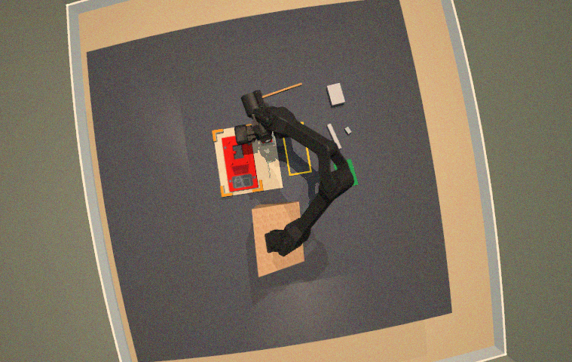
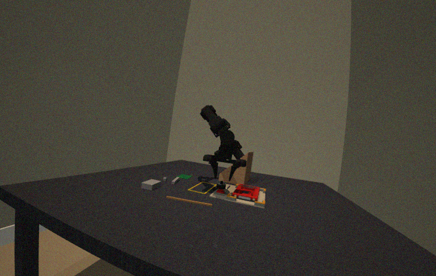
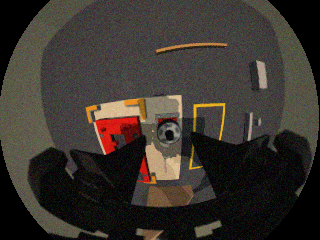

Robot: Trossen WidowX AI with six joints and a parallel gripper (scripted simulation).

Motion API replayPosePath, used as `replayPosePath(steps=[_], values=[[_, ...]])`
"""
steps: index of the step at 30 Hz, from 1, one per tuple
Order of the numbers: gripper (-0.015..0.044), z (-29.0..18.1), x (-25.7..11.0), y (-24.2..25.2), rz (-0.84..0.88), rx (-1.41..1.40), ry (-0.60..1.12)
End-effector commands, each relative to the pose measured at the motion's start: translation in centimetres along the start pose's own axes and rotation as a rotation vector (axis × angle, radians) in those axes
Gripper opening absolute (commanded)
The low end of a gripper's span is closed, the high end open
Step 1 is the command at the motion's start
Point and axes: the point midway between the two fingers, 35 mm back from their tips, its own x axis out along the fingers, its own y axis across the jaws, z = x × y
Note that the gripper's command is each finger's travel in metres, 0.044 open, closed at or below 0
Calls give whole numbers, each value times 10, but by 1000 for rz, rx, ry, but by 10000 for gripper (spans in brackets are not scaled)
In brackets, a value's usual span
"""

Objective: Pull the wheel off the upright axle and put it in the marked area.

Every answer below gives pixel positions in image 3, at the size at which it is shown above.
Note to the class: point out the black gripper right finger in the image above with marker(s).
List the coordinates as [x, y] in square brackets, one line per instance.
[222, 161]

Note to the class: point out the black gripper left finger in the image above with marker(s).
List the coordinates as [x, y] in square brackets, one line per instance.
[120, 168]

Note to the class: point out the long brown wooden rod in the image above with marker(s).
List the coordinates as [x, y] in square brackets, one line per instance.
[181, 46]

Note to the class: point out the grey wheel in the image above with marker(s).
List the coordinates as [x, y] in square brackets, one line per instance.
[164, 126]

